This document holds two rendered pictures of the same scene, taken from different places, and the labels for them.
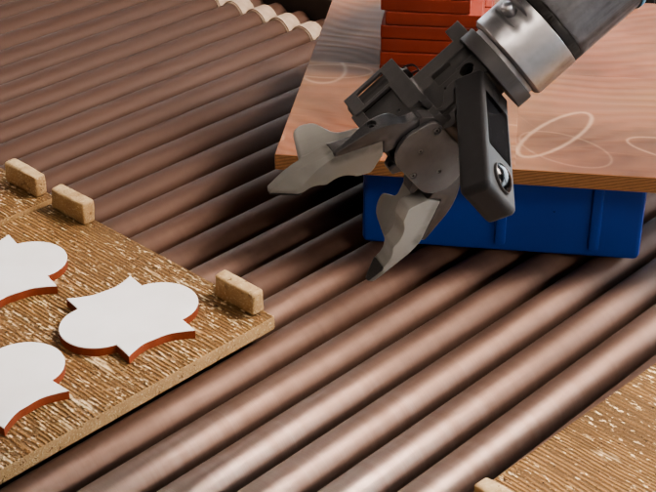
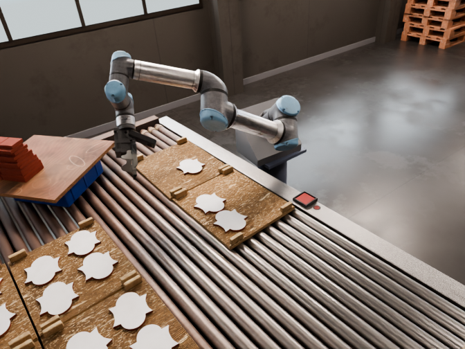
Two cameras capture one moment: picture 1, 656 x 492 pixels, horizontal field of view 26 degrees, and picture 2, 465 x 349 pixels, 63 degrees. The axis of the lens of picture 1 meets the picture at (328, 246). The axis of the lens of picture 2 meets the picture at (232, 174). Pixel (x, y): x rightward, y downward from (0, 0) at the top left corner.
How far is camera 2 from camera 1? 1.28 m
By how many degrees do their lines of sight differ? 66
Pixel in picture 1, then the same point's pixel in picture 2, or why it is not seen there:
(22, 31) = not seen: outside the picture
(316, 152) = (133, 156)
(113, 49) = not seen: outside the picture
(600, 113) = (72, 154)
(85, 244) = (38, 254)
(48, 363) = (95, 255)
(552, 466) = (164, 187)
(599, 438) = (159, 181)
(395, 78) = (120, 140)
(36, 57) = not seen: outside the picture
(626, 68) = (54, 149)
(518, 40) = (131, 120)
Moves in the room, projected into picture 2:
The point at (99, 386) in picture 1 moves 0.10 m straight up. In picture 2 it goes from (106, 248) to (100, 228)
